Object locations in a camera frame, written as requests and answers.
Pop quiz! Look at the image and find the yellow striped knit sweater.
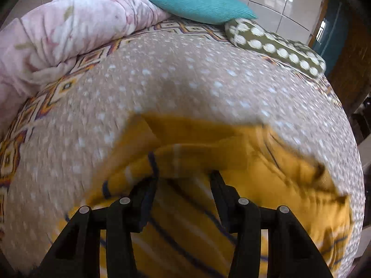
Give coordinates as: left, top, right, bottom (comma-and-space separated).
47, 113, 355, 278

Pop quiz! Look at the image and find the beige dotted quilted bedspread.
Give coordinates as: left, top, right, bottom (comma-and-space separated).
1, 19, 365, 277

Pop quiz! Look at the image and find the brown wooden door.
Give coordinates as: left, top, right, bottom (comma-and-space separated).
328, 14, 370, 115

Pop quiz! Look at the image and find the olive white-dotted bolster pillow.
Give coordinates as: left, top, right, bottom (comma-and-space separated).
224, 18, 326, 79

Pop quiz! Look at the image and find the pink floral duvet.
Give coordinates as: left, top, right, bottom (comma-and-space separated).
1, 0, 170, 134

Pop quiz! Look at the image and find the teal cushion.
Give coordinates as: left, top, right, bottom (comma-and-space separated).
149, 0, 256, 25

